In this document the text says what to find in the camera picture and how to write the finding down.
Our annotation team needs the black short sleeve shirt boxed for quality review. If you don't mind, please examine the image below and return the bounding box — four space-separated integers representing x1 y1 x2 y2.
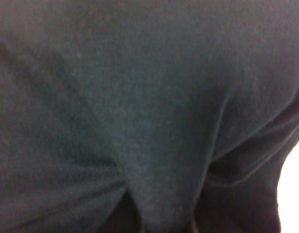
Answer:
0 0 299 233

